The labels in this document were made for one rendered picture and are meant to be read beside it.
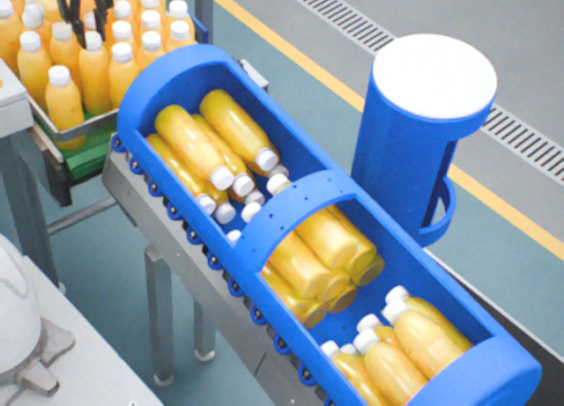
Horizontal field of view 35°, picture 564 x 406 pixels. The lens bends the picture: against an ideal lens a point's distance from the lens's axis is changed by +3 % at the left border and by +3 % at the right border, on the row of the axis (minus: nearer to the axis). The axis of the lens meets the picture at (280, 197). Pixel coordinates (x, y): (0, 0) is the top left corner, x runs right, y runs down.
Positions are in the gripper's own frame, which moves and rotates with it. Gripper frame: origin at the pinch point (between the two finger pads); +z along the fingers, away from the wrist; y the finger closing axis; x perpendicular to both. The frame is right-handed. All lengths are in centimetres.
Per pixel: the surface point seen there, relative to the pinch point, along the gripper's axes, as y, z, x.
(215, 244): -9, 2, -61
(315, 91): 113, 112, 50
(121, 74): 1.7, 6.7, -8.7
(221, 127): 7.6, 0.6, -38.3
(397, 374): -1, -2, -100
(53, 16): -4.9, -1.0, 6.4
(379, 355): -1, -2, -96
